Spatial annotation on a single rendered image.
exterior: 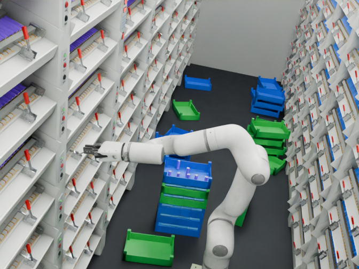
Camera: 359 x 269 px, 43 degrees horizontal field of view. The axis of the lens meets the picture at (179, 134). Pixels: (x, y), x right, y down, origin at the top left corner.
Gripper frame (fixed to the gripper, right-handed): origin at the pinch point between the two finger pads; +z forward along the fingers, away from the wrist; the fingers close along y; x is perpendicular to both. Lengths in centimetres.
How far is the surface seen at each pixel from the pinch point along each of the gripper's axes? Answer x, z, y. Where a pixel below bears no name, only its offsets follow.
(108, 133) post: -14.6, 6.5, 42.6
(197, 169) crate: -67, -32, 97
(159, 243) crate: -105, -12, 65
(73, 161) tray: -4.6, 6.2, -3.5
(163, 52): -15, 7, 183
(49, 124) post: 25.1, 1.2, -27.5
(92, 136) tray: -4.7, 5.9, 19.6
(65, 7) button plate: 64, -8, -23
